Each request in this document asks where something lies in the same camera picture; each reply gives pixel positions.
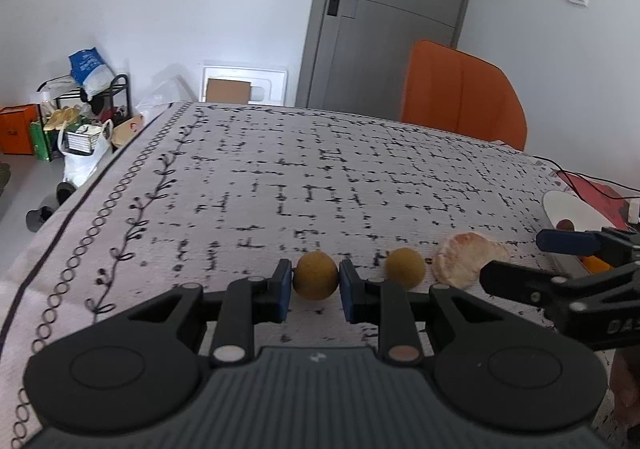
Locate green box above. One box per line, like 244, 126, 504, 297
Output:
29, 121, 54, 163

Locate clear plastic bag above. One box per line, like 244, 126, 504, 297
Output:
134, 64, 196, 120

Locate brown round fruit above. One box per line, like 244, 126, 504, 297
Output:
292, 251, 340, 301
383, 247, 427, 289

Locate white bowl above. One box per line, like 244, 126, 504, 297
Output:
542, 190, 640, 276

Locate red orange table mat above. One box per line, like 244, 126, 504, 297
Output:
552, 171, 640, 231

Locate black cable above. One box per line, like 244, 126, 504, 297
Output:
531, 155, 640, 202

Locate blue white bag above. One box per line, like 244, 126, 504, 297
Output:
68, 47, 114, 98

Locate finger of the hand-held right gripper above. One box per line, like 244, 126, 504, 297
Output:
478, 260, 592, 311
535, 227, 640, 264

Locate white plastic bag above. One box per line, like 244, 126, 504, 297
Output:
57, 121, 114, 188

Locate orange box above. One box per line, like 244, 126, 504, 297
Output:
0, 104, 41, 155

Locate person's right hand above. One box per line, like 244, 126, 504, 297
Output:
610, 348, 640, 409

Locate black metal rack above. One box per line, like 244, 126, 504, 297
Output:
37, 74, 134, 131

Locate yellow slippers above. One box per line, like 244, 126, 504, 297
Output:
43, 108, 84, 131

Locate white foam board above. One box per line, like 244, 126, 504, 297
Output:
202, 60, 290, 105

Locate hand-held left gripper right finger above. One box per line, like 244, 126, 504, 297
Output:
339, 259, 507, 363

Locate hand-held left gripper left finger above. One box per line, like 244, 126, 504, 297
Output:
127, 259, 294, 365

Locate brown cardboard sheet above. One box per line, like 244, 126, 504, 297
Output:
206, 78, 251, 104

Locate brown paper bag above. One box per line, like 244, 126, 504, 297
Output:
110, 114, 149, 150

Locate orange chair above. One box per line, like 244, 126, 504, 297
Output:
398, 40, 529, 153

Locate white black patterned tablecloth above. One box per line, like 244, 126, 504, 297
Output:
0, 101, 640, 449

